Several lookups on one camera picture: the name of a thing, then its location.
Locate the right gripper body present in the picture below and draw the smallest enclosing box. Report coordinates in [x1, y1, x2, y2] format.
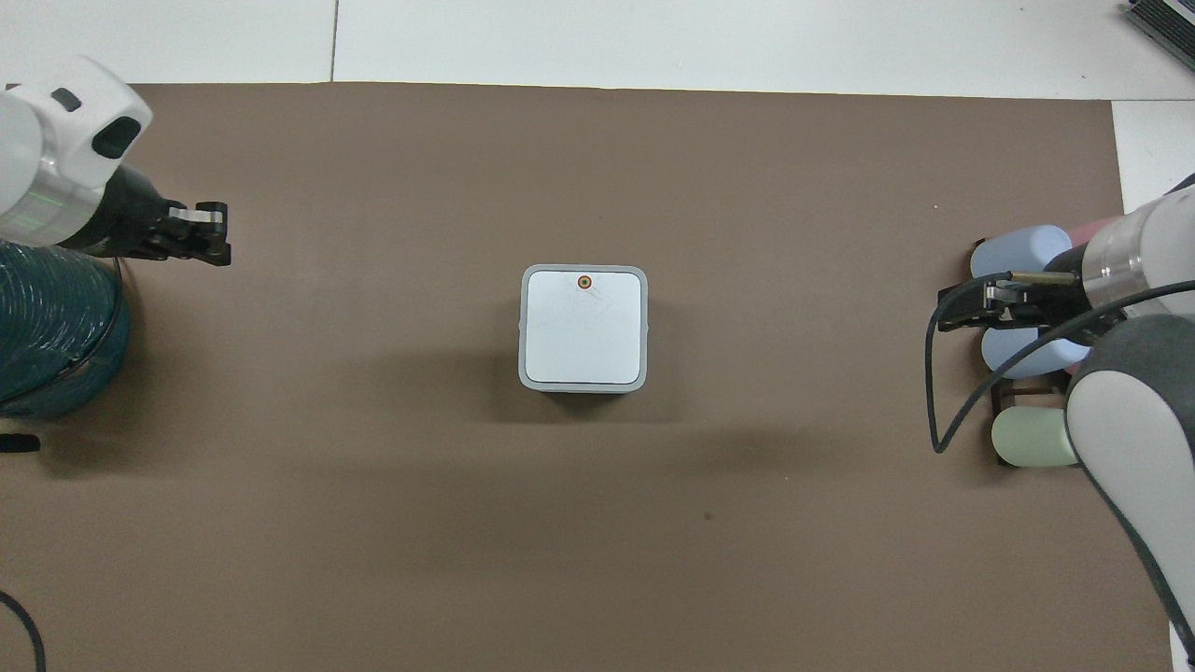
[1012, 248, 1128, 341]

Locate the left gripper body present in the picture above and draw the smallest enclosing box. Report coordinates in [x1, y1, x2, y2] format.
[63, 166, 185, 259]

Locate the white square trash can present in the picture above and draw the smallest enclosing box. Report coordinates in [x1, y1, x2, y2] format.
[517, 264, 650, 396]

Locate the light blue cylinder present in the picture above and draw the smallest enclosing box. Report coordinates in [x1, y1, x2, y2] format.
[980, 326, 1092, 380]
[970, 224, 1074, 282]

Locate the pink cylinder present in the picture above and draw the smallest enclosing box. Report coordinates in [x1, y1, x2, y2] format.
[1066, 216, 1123, 249]

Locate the dark rack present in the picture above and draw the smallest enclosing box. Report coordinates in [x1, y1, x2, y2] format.
[960, 237, 1091, 441]

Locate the dark teal wrapped cylinder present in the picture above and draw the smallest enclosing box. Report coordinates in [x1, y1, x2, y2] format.
[0, 238, 133, 421]

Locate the light green cylinder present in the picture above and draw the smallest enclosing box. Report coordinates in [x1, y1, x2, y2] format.
[991, 407, 1081, 469]

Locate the grey ribbed device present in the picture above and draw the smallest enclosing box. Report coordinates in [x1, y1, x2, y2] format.
[1124, 0, 1195, 48]

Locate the black cable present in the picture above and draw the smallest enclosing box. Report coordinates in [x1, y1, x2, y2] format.
[0, 589, 48, 672]
[924, 270, 1195, 456]
[54, 259, 129, 385]

